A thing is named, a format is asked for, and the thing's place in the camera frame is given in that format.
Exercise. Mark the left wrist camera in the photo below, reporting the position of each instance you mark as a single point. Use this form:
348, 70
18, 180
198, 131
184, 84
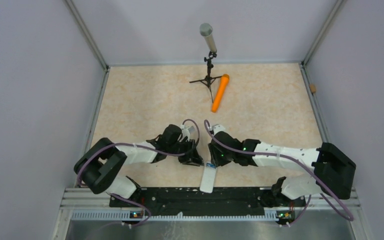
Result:
188, 131

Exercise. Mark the small tan wall knob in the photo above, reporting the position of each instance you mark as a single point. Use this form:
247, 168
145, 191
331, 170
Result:
312, 88

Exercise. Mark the black tripod mic stand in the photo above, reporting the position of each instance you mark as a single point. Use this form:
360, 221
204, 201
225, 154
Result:
208, 79

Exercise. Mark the white remote control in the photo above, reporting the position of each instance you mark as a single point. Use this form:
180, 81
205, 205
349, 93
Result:
208, 179

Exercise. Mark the blue AAA battery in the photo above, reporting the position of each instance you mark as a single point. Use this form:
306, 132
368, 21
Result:
210, 165

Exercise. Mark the white cable duct strip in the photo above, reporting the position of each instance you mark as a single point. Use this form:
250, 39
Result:
127, 215

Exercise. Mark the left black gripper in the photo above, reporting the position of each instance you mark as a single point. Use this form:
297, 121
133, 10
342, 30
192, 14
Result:
191, 156

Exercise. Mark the grey microphone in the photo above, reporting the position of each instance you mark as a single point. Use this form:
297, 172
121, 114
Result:
206, 32

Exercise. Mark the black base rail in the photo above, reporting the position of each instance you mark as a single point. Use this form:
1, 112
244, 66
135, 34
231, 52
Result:
190, 201

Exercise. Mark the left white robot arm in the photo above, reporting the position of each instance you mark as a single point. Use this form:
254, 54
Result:
99, 168

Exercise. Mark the orange microphone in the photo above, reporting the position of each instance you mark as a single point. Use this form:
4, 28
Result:
224, 81

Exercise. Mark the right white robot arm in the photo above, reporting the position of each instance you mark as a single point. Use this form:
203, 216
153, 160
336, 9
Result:
325, 169

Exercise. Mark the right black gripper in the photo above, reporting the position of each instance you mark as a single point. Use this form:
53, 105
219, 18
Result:
215, 158

